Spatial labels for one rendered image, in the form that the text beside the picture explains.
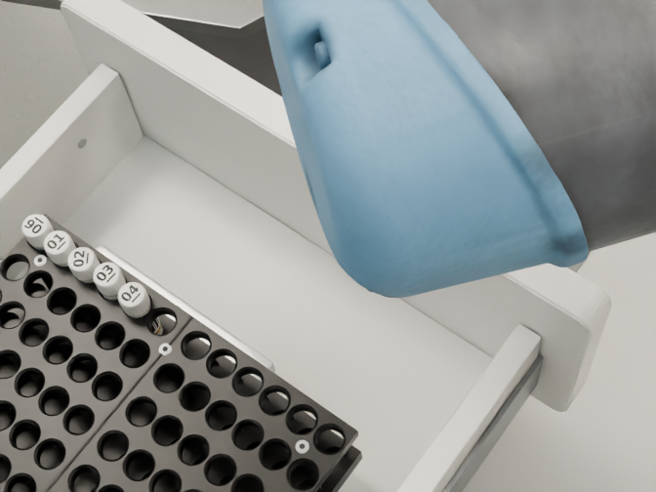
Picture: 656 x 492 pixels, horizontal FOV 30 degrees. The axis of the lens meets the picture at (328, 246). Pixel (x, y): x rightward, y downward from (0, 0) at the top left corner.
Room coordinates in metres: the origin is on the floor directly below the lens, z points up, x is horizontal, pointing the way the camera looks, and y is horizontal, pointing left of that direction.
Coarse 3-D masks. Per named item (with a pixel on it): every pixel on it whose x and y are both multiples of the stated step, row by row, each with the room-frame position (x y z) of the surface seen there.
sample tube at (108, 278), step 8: (104, 264) 0.24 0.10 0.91; (112, 264) 0.24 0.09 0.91; (96, 272) 0.24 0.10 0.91; (104, 272) 0.24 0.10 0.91; (112, 272) 0.24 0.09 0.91; (120, 272) 0.24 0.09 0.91; (96, 280) 0.23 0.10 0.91; (104, 280) 0.23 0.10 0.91; (112, 280) 0.23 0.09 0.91; (120, 280) 0.23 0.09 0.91; (104, 288) 0.23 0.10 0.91; (112, 288) 0.23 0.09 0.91; (104, 296) 0.23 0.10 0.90; (112, 296) 0.23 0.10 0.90
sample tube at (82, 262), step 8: (80, 248) 0.25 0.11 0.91; (88, 248) 0.25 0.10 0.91; (72, 256) 0.25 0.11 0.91; (80, 256) 0.25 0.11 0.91; (88, 256) 0.25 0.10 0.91; (96, 256) 0.25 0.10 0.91; (72, 264) 0.24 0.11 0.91; (80, 264) 0.24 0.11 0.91; (88, 264) 0.24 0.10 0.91; (96, 264) 0.24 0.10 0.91; (72, 272) 0.24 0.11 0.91; (80, 272) 0.24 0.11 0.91; (88, 272) 0.24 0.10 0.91; (80, 280) 0.24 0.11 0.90; (88, 280) 0.24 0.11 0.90
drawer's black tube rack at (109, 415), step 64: (0, 320) 0.23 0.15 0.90; (64, 320) 0.22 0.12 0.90; (0, 384) 0.20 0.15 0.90; (64, 384) 0.19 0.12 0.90; (128, 384) 0.19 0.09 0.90; (192, 384) 0.19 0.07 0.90; (256, 384) 0.19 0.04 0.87; (0, 448) 0.17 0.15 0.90; (64, 448) 0.17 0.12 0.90; (128, 448) 0.16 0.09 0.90; (192, 448) 0.17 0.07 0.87; (256, 448) 0.15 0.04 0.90; (320, 448) 0.16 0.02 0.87
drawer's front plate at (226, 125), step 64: (64, 0) 0.38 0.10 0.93; (128, 64) 0.35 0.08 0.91; (192, 64) 0.33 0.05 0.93; (192, 128) 0.32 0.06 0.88; (256, 128) 0.29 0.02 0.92; (256, 192) 0.30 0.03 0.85; (448, 320) 0.22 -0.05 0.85; (512, 320) 0.19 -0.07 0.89; (576, 320) 0.17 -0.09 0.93; (576, 384) 0.17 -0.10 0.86
